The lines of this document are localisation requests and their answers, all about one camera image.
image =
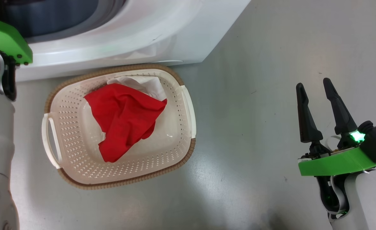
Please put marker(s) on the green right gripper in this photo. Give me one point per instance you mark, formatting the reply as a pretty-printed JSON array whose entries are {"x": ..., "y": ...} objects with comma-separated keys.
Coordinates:
[{"x": 334, "y": 161}]

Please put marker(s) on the red and white garment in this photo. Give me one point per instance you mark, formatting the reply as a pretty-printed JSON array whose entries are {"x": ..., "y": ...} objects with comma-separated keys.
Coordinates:
[{"x": 124, "y": 118}]

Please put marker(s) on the cream basket with brown rim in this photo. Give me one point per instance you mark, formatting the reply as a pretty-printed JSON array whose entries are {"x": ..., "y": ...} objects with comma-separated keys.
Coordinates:
[{"x": 76, "y": 150}]

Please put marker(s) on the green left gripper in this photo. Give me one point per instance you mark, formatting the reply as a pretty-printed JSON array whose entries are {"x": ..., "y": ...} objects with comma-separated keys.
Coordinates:
[{"x": 6, "y": 38}]

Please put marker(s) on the white front-load washing machine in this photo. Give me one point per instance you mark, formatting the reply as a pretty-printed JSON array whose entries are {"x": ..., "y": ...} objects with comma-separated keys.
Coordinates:
[{"x": 127, "y": 35}]

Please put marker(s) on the grey rubber door gasket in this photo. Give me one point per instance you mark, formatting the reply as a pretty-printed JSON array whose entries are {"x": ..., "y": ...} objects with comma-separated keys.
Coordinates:
[{"x": 47, "y": 16}]

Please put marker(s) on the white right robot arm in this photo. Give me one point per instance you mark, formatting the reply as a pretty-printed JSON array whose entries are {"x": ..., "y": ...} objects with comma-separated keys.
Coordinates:
[{"x": 366, "y": 201}]

